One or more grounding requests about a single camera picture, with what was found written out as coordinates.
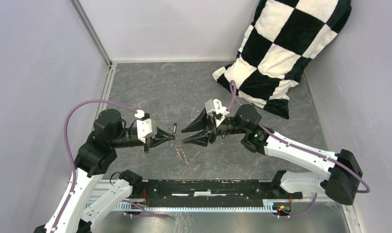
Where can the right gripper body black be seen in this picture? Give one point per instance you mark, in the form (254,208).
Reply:
(221,128)

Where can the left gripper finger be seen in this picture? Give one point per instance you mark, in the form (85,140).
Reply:
(154,141)
(161,134)

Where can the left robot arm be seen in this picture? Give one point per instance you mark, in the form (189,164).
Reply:
(92,162)

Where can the aluminium corner post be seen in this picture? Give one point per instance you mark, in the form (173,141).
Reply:
(77,5)

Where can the aluminium frame rail front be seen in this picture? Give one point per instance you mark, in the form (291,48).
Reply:
(277,188)

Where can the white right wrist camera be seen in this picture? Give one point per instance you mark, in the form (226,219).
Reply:
(216,110)

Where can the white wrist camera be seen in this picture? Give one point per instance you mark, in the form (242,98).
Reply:
(146,127)
(216,110)

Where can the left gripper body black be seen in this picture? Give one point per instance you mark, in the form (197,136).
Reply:
(126,138)

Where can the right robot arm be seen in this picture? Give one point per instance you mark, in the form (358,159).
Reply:
(338,175)

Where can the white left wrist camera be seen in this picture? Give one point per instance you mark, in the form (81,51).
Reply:
(146,127)

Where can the white slotted cable duct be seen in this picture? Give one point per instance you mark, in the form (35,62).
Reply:
(267,207)

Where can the metal disc with key rings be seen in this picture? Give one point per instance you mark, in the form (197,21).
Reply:
(181,154)

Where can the black and white checkered pillow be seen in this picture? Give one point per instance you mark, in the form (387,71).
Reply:
(283,38)

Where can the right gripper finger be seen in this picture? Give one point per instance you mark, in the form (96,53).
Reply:
(201,138)
(198,124)

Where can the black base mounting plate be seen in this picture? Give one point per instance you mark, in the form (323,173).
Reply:
(202,201)

